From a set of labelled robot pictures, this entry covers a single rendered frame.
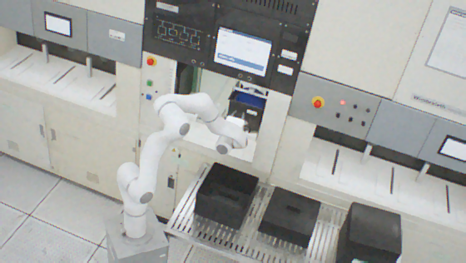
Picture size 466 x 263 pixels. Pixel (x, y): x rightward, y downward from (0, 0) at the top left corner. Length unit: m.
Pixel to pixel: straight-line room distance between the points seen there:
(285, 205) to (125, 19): 1.36
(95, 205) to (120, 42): 1.43
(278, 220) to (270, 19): 1.06
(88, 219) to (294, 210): 1.63
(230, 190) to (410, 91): 1.17
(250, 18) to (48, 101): 1.62
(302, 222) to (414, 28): 1.17
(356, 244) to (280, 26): 1.15
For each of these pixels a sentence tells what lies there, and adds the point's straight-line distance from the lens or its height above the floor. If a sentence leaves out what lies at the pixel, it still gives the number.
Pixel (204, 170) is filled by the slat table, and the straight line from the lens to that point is 2.87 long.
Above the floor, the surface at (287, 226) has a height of 0.86.
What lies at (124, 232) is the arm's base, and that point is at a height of 0.77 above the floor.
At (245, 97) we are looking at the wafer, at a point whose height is 1.09.
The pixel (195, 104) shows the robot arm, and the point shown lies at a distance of 2.07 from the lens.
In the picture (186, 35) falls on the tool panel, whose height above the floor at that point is 1.58.
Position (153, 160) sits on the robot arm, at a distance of 2.11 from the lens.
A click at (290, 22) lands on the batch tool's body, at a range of 2.29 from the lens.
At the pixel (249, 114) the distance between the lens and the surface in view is 2.87.
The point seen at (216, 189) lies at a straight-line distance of 2.75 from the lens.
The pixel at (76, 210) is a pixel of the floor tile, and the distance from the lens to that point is 3.63.
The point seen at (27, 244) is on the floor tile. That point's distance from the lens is 3.48.
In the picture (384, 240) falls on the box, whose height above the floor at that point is 1.01.
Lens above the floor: 2.74
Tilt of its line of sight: 38 degrees down
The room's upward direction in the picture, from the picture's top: 11 degrees clockwise
